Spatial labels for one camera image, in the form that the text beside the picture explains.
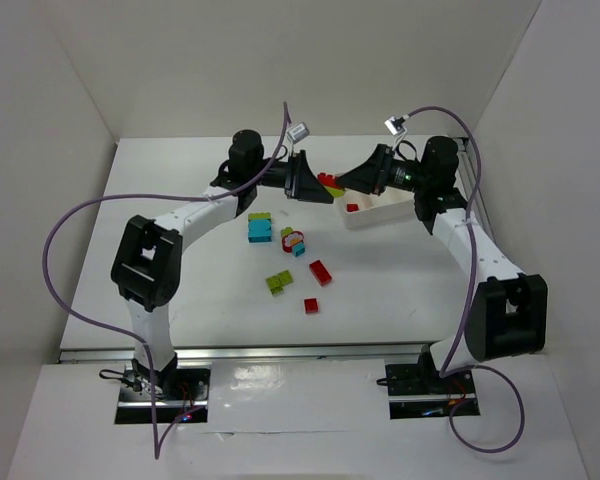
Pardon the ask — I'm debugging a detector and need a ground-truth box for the red top lego brick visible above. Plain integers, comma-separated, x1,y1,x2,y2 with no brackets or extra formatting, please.
317,172,339,189

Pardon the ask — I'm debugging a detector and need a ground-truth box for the white divided sorting tray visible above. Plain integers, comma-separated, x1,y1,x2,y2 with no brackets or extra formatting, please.
334,187,414,229

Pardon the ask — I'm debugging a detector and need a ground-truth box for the small green lego brick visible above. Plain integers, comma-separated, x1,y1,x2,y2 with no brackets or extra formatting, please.
280,227,294,238

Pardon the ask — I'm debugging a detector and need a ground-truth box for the green long lego brick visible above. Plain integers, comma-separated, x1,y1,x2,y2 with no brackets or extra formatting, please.
248,212,271,222

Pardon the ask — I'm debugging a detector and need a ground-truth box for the small blue lego brick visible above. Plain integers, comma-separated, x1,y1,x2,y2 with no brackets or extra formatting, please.
292,242,306,257

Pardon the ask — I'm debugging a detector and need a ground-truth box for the green square lego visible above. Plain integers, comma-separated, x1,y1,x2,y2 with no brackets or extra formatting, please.
276,270,294,287
265,276,284,296

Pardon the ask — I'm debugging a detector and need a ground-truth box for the long red lego brick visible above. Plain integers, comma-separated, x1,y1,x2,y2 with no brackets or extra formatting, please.
309,260,333,287

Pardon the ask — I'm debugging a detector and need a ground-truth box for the small red lego brick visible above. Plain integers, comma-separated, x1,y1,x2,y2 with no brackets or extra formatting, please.
304,298,320,315

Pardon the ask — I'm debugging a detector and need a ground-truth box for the red flower oval lego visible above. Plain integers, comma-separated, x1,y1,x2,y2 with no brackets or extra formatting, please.
281,230,304,253

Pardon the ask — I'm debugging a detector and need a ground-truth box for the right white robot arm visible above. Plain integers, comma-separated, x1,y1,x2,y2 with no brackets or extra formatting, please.
336,136,548,378

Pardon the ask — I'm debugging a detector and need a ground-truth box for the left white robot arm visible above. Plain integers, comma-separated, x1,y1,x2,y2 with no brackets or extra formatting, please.
111,130,334,394

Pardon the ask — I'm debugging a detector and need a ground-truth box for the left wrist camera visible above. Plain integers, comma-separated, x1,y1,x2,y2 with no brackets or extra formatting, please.
286,122,310,145

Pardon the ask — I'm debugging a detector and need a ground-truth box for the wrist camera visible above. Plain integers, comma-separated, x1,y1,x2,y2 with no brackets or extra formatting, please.
286,122,310,145
384,116,406,137

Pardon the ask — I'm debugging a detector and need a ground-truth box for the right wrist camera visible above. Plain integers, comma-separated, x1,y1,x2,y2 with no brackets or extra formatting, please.
384,116,406,137

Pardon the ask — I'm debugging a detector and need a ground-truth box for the aluminium side rail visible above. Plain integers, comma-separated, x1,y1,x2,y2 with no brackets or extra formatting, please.
453,137,495,240

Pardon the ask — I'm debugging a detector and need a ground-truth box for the aluminium front rail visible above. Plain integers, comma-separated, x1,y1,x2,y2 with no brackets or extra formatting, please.
57,342,425,364

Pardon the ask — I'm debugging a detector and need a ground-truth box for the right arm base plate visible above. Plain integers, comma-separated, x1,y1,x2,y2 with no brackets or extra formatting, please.
376,364,480,420

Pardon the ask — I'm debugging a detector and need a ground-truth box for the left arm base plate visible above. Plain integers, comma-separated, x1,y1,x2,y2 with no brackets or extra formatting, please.
98,367,211,425

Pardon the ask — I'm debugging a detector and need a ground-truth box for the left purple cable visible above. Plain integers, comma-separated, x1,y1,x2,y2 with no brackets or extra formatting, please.
41,101,294,460

